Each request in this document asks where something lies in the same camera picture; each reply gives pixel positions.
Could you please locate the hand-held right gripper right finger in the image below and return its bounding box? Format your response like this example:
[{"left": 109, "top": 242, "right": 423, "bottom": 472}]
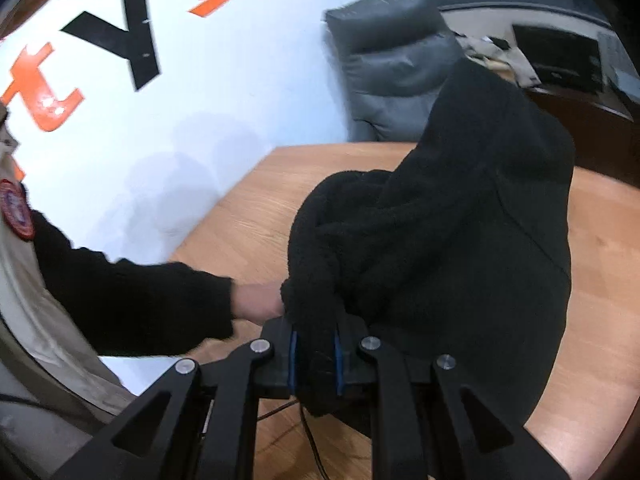
[{"left": 332, "top": 315, "right": 571, "bottom": 480}]

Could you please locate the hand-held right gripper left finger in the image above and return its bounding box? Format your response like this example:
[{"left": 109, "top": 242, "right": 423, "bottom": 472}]
[{"left": 50, "top": 317, "right": 301, "bottom": 480}]

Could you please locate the black fleece jacket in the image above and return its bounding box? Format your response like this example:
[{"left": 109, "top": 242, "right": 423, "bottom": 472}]
[{"left": 280, "top": 57, "right": 576, "bottom": 431}]

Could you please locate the person's left forearm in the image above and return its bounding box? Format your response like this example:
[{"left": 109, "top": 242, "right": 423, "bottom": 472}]
[{"left": 30, "top": 210, "right": 236, "bottom": 357}]

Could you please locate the person's left hand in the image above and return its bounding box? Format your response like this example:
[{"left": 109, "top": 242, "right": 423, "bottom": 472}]
[{"left": 232, "top": 282, "right": 285, "bottom": 323}]

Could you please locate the person's beige vest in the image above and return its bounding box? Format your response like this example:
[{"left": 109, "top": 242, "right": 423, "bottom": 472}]
[{"left": 0, "top": 105, "right": 133, "bottom": 431}]

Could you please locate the grey leather armchair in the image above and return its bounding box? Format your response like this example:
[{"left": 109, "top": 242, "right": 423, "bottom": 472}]
[{"left": 325, "top": 0, "right": 463, "bottom": 142}]

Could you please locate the beige crumpled jacket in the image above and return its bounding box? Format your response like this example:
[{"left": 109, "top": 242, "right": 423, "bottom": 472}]
[{"left": 452, "top": 32, "right": 543, "bottom": 88}]

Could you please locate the dark wooden cabinet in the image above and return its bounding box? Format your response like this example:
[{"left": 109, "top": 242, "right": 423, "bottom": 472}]
[{"left": 525, "top": 85, "right": 640, "bottom": 186}]

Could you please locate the black microwave oven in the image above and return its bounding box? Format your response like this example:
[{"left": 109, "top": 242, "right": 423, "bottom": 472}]
[{"left": 512, "top": 24, "right": 601, "bottom": 93}]

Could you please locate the black cable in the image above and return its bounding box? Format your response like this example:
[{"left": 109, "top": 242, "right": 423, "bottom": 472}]
[{"left": 257, "top": 400, "right": 326, "bottom": 480}]

